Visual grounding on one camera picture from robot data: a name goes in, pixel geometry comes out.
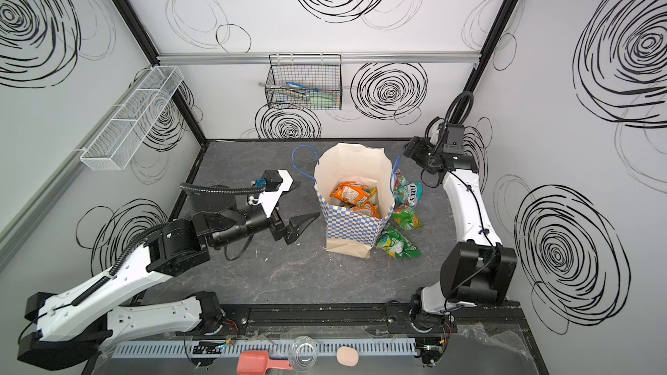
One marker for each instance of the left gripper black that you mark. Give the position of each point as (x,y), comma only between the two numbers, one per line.
(281,224)

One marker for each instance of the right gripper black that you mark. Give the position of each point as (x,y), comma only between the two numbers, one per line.
(414,148)

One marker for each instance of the teal Fox's candy bag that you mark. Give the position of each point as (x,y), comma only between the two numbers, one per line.
(406,193)

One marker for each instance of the checkered paper bag blue handles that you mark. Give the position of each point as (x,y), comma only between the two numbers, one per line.
(349,233)

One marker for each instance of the orange snack packet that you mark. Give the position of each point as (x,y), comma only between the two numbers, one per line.
(357,197)

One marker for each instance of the green snack packet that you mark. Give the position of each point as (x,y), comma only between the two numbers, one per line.
(396,245)
(406,218)

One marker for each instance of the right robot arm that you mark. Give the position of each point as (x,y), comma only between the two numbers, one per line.
(479,269)

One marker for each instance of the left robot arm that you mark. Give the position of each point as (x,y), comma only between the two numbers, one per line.
(69,328)

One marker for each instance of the pink oval sponge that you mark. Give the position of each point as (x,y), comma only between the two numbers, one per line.
(347,356)

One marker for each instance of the pink plastic scoop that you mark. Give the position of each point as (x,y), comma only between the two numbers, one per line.
(259,362)

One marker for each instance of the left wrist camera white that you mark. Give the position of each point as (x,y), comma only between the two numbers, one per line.
(275,183)

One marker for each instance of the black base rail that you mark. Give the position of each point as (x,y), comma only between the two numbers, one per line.
(374,320)

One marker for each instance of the black wire wall basket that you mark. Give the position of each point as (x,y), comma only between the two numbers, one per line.
(320,71)

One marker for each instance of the items in wire basket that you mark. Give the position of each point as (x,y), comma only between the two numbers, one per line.
(298,95)

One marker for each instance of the grey slotted cable duct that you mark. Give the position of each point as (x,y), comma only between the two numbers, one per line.
(200,349)

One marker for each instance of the clear acrylic wall shelf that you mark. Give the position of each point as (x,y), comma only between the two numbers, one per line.
(114,146)

